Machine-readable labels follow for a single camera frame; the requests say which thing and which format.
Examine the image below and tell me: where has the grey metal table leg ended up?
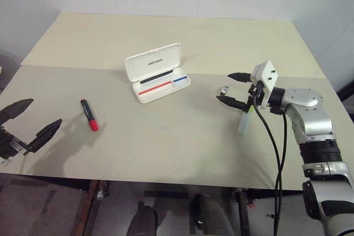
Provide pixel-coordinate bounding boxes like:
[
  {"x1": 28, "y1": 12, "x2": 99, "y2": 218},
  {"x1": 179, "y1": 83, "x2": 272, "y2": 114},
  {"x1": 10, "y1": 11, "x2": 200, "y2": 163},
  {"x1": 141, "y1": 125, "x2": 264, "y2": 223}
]
[{"x1": 233, "y1": 187, "x2": 257, "y2": 236}]

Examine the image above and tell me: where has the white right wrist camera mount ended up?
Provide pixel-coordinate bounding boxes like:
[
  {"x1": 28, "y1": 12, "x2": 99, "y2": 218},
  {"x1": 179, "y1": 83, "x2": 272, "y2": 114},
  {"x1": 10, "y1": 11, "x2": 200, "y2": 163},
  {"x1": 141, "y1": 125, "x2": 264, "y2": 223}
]
[{"x1": 252, "y1": 59, "x2": 279, "y2": 109}]

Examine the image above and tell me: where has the dark table frame rail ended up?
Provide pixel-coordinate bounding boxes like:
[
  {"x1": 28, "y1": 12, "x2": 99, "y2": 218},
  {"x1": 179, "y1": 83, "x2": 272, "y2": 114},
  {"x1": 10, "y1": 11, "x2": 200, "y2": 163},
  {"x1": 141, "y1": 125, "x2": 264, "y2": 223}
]
[{"x1": 0, "y1": 175, "x2": 93, "y2": 192}]

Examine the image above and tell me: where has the small dark rounded shape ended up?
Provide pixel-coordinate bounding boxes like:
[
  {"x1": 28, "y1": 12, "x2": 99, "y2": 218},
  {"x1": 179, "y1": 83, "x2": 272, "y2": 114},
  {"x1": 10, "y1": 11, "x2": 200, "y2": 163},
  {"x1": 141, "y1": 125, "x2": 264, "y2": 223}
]
[{"x1": 129, "y1": 201, "x2": 159, "y2": 236}]

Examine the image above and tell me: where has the black background object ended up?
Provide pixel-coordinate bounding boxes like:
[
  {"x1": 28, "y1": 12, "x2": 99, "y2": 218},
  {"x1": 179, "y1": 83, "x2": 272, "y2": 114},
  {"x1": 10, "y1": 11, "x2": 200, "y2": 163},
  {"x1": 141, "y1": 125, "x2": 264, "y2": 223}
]
[{"x1": 335, "y1": 72, "x2": 354, "y2": 102}]

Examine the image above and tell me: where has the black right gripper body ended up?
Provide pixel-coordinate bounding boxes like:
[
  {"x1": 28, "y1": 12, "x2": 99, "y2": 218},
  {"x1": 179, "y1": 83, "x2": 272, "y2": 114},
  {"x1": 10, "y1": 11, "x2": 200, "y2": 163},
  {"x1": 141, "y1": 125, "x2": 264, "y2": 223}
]
[{"x1": 247, "y1": 80, "x2": 268, "y2": 109}]

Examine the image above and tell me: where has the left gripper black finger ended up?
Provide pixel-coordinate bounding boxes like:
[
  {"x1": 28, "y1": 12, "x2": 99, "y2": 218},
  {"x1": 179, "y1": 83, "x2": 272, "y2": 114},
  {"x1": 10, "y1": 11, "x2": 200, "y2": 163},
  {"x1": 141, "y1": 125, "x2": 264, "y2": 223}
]
[
  {"x1": 0, "y1": 98, "x2": 34, "y2": 128},
  {"x1": 23, "y1": 118, "x2": 63, "y2": 156}
]

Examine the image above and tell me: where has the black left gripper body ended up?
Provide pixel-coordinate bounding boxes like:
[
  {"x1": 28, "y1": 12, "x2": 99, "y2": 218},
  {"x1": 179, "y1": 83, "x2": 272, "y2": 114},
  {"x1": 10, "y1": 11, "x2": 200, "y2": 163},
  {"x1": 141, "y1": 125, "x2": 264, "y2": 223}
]
[{"x1": 0, "y1": 125, "x2": 28, "y2": 160}]

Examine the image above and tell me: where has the rusty metal table leg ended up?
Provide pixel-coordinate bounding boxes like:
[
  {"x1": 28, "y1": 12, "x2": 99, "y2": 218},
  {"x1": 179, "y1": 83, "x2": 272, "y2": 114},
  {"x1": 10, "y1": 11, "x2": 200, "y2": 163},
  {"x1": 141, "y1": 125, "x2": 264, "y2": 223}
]
[{"x1": 76, "y1": 179, "x2": 113, "y2": 236}]

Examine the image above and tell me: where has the pale green highlighter pen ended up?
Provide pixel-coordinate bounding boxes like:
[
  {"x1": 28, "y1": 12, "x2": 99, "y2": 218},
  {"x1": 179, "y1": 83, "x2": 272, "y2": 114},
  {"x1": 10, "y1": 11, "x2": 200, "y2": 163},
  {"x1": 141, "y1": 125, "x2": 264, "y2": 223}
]
[{"x1": 237, "y1": 106, "x2": 254, "y2": 136}]

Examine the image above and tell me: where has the large dark rounded shape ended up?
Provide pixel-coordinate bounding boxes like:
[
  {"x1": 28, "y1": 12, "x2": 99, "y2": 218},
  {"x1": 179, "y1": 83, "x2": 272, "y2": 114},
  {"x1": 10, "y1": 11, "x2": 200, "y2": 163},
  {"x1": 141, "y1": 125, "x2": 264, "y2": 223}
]
[{"x1": 192, "y1": 193, "x2": 236, "y2": 236}]

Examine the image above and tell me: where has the black marker with red cap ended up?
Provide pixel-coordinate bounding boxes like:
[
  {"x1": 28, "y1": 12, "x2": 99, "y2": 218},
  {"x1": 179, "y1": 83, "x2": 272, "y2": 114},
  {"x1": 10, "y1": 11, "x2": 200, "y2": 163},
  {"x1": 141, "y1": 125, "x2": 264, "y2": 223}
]
[{"x1": 80, "y1": 98, "x2": 100, "y2": 132}]

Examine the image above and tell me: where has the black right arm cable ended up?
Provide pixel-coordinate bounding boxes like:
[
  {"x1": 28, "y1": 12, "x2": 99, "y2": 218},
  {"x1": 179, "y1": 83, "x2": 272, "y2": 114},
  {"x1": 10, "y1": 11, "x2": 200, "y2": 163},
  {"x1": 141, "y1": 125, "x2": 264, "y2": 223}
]
[
  {"x1": 269, "y1": 106, "x2": 289, "y2": 236},
  {"x1": 253, "y1": 81, "x2": 283, "y2": 236}
]

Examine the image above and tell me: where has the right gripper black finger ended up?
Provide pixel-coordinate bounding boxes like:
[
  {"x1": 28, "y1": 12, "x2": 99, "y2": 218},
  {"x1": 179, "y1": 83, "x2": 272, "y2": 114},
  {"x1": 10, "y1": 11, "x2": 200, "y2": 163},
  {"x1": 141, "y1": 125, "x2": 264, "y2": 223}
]
[
  {"x1": 216, "y1": 95, "x2": 252, "y2": 114},
  {"x1": 227, "y1": 72, "x2": 253, "y2": 84}
]

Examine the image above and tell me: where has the white pen case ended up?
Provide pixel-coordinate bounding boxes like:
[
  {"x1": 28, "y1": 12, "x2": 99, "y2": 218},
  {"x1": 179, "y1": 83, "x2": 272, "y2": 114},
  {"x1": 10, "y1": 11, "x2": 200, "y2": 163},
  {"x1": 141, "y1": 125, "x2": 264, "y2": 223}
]
[{"x1": 124, "y1": 43, "x2": 192, "y2": 105}]

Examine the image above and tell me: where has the black table crossbar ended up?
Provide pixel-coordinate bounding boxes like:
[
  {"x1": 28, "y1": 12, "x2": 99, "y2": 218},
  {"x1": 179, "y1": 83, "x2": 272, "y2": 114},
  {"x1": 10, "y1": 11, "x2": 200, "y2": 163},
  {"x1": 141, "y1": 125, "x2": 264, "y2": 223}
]
[{"x1": 144, "y1": 190, "x2": 189, "y2": 198}]

